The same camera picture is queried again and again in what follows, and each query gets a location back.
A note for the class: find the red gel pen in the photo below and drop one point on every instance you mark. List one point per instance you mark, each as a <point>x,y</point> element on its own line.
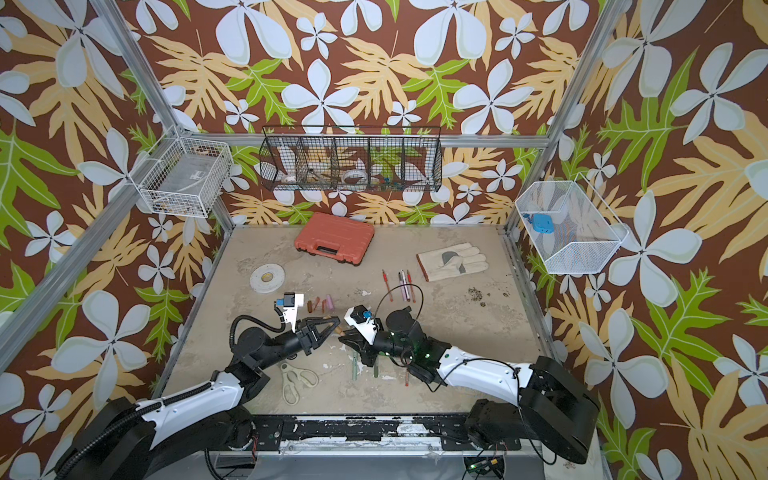
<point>386,282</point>

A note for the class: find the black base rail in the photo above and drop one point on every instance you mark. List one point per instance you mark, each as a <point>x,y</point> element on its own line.
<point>432,432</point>

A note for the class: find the black wire basket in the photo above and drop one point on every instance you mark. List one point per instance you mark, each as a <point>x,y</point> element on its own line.
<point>353,158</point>

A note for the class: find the white canvas work glove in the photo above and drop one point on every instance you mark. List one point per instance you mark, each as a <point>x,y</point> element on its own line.
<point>450,262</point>

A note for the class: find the white wire basket left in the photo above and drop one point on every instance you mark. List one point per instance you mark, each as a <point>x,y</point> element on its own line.
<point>182,174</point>

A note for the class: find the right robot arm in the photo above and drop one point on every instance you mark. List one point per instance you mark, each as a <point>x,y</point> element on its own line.
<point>540,401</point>

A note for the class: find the blue object in basket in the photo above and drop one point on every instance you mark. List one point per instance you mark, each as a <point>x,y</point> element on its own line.
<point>541,223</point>

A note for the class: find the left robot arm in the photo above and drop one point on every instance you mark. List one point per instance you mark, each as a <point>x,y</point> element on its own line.
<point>132,440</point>

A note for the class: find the beige handled scissors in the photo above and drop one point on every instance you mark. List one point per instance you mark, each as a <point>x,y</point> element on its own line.
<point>293,378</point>

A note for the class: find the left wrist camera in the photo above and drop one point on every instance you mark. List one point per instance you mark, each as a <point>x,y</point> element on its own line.
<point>287,309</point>

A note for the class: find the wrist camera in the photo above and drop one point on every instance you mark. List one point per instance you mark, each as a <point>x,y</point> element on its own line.
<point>287,309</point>
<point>362,321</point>

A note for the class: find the white tape roll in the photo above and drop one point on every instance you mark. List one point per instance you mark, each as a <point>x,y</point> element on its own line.
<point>267,278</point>

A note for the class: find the red plastic tool case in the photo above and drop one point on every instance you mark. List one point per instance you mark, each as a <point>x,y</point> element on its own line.
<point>338,238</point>

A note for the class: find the pink marker pen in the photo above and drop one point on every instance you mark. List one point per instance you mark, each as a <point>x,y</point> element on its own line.
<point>401,286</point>

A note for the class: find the brown white marker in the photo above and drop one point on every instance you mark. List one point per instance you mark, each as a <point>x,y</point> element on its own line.
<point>406,281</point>

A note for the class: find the white mesh basket right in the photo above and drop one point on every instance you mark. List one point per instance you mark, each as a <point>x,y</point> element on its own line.
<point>588,232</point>

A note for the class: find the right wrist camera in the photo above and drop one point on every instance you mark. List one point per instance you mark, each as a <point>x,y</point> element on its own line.
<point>362,321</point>

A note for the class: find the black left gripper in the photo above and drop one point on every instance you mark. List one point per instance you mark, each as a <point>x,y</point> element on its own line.
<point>306,333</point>

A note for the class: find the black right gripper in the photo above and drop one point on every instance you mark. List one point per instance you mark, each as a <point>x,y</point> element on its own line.
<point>366,344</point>

